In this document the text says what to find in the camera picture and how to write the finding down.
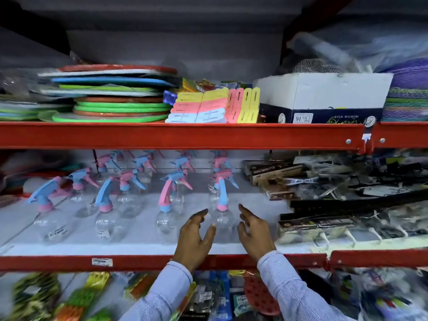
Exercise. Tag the colourful bagged goods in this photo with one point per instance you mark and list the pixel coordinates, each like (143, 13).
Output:
(384, 295)

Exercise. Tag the person's left hand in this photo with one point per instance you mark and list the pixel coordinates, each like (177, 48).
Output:
(190, 245)

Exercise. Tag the person's left thumb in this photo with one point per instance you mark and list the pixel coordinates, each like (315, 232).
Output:
(210, 233)

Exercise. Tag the long red metal shelf beam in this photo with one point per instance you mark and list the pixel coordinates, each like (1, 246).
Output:
(180, 135)

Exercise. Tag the red round perforated mat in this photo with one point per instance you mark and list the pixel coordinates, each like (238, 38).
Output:
(260, 295)

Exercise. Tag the long black strip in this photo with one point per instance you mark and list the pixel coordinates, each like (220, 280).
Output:
(357, 203)

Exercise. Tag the clear plastic wrapped goods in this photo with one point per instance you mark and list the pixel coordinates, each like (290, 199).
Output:
(367, 43)

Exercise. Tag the blue carded packets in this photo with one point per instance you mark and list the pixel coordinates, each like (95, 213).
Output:
(217, 294)

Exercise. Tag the stack of colourful round plates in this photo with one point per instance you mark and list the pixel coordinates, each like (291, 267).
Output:
(117, 96)

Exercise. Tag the white and black cardboard box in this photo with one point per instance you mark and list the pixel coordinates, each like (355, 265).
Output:
(321, 93)

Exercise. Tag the stack of purple woven mats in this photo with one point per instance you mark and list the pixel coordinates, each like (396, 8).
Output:
(408, 96)

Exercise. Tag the short red scuffed shelf beam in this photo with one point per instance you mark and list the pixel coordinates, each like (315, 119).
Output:
(377, 258)

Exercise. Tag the stack of wrapped green plates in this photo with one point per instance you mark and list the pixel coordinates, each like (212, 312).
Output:
(23, 108)

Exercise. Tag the short red metal shelf beam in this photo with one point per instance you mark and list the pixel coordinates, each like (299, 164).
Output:
(401, 134)

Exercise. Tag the red and blue plastic ware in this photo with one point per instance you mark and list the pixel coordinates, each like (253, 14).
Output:
(23, 178)

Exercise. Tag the colourful packets pile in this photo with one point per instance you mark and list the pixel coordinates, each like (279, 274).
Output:
(200, 84)

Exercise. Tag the person's right forearm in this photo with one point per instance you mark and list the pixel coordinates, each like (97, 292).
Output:
(291, 287)

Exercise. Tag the grey mesh scrubbers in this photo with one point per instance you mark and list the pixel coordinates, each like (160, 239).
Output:
(316, 66)

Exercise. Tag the group of clear spray bottles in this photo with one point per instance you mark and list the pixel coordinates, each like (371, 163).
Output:
(107, 200)

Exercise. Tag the stack of pastel clothes pegs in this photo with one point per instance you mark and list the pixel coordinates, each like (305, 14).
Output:
(210, 106)

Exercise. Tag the stack of brown slim boxes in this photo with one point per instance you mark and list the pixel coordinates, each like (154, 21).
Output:
(274, 173)

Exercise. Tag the pile of carded black tools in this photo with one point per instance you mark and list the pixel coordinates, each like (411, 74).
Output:
(364, 173)

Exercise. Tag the person's left forearm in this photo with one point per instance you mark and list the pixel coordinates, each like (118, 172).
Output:
(163, 294)

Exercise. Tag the person's right hand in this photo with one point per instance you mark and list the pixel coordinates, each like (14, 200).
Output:
(259, 237)

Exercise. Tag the long red labelled shelf beam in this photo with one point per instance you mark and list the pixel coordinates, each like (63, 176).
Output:
(67, 262)

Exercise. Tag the person's right thumb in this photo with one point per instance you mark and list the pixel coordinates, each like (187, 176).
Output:
(241, 231)

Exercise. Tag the white price label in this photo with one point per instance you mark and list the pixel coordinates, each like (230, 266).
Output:
(102, 262)

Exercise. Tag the green and yellow packets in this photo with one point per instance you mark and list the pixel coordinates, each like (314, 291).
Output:
(67, 297)

